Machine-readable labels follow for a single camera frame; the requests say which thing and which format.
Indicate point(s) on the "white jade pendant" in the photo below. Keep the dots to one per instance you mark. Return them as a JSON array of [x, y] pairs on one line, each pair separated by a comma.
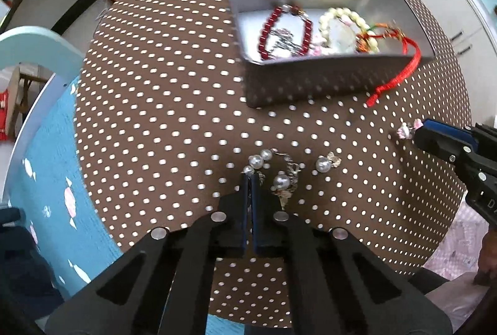
[[342, 38]]

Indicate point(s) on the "red cartoon bag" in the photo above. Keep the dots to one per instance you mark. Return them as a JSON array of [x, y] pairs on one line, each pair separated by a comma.
[[3, 115]]

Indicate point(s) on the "pearl keychain cluster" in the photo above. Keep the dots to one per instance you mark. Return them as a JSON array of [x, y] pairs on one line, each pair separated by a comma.
[[283, 182]]

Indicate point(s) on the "small white pink charm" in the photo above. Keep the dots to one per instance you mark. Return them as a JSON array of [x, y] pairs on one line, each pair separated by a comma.
[[407, 130]]

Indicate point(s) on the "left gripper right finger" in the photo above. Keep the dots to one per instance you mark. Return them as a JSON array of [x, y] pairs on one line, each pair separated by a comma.
[[311, 259]]

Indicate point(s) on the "light blue bed frame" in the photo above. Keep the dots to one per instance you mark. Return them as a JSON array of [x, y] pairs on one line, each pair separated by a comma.
[[44, 64]]

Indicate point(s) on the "teal candy pattern bedspread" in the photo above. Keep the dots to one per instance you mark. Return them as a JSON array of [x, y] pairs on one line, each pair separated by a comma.
[[59, 214]]

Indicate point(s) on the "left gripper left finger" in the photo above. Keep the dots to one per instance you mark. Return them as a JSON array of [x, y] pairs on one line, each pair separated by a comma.
[[190, 257]]

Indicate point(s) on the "white cabinet with handles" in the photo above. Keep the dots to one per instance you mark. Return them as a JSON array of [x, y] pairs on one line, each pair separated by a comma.
[[475, 51]]

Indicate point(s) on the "grey square jewelry box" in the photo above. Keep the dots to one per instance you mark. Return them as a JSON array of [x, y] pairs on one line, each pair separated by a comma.
[[284, 45]]

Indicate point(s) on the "right hand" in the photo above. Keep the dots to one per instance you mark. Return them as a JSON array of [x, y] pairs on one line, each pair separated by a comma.
[[487, 260]]

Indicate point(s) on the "large pearl earring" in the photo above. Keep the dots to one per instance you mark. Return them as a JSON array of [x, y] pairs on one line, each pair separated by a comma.
[[325, 163]]

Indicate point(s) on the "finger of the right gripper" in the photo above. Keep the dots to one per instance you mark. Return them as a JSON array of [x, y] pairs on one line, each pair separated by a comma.
[[450, 157], [440, 137]]

